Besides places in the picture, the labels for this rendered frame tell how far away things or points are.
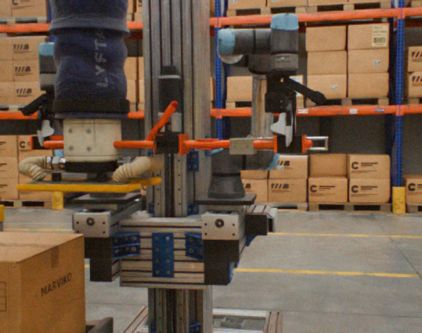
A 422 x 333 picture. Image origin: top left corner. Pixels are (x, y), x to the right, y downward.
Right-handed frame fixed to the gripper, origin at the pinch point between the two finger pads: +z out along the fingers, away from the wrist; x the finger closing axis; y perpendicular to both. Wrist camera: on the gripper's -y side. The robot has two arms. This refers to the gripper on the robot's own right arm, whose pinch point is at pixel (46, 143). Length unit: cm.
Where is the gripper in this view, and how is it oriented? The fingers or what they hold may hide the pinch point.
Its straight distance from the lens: 212.4
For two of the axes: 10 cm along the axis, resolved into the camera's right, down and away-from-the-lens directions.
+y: 9.7, 0.1, -2.3
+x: 2.3, -0.5, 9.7
